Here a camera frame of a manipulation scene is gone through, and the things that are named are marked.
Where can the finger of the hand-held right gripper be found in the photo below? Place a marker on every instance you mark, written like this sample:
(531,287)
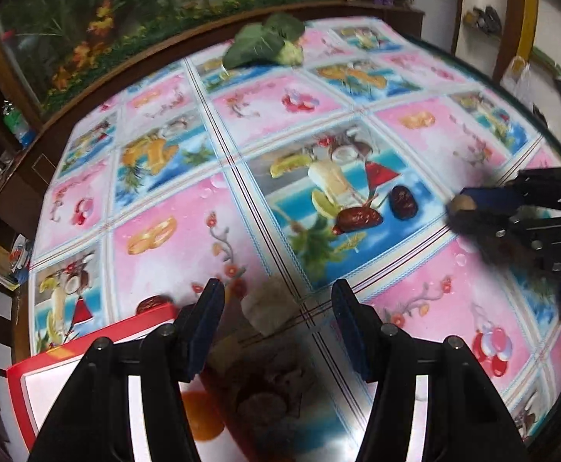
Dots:
(478,231)
(495,197)

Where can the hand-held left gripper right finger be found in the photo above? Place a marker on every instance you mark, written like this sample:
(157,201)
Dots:
(352,332)

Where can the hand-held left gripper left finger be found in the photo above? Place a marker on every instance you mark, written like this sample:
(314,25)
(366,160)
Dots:
(203,332)

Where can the white rough chunk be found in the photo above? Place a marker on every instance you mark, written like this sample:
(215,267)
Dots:
(266,308)

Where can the orange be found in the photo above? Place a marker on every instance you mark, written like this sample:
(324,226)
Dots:
(203,416)

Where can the red tray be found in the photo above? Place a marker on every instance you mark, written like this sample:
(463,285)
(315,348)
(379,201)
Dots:
(68,353)

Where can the red date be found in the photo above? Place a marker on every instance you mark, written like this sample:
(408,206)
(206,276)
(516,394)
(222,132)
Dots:
(153,304)
(402,202)
(357,217)

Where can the clear plastic bag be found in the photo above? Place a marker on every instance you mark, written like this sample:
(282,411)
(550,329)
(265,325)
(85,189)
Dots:
(521,79)

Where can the black and yellow object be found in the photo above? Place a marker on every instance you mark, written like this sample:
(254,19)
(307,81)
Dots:
(485,18)

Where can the yellow pole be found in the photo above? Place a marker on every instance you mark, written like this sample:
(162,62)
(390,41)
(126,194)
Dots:
(530,9)

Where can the green bottle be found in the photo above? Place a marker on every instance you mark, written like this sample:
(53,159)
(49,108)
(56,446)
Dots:
(15,124)

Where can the green bok choy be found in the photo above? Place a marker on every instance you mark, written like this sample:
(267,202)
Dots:
(251,48)

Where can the artificial flower plant display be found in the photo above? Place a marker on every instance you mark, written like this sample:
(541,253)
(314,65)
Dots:
(116,14)

